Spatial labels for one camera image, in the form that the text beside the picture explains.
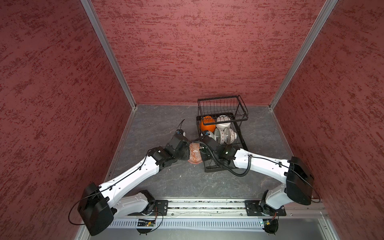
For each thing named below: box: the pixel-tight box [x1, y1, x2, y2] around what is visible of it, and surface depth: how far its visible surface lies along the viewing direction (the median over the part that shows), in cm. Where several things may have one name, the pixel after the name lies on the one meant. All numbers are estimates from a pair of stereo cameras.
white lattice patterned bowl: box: [224, 127, 237, 145], surface depth 94 cm
